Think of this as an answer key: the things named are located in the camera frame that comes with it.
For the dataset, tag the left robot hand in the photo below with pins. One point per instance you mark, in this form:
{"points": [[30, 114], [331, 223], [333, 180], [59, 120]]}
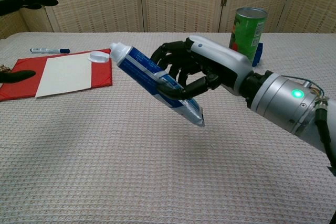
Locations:
{"points": [[34, 0]]}

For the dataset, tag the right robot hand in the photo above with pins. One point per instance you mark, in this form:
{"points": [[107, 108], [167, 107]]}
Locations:
{"points": [[225, 61]]}

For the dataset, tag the blue white toothpaste tube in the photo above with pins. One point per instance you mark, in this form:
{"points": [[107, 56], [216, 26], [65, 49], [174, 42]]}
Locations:
{"points": [[139, 62]]}

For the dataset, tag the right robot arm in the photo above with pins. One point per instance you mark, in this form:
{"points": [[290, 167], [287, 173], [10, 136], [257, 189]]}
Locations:
{"points": [[281, 100]]}

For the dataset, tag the blue plastic box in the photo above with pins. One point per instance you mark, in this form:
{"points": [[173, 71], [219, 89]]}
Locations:
{"points": [[258, 56]]}

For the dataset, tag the green chips can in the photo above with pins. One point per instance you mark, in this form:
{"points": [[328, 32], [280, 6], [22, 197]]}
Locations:
{"points": [[246, 30]]}

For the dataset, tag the white blue marker pen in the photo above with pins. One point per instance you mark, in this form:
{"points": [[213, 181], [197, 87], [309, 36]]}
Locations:
{"points": [[47, 50]]}

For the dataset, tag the woven folding screen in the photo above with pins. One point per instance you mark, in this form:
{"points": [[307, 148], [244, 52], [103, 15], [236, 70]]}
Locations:
{"points": [[105, 1]]}

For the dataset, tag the white paper sheet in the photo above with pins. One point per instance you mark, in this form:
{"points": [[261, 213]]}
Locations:
{"points": [[65, 77]]}

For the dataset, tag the red folder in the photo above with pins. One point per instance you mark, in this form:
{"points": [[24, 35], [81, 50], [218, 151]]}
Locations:
{"points": [[102, 74]]}

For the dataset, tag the white woven tablecloth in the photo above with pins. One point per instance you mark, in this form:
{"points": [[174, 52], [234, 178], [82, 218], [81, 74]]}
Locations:
{"points": [[131, 169]]}

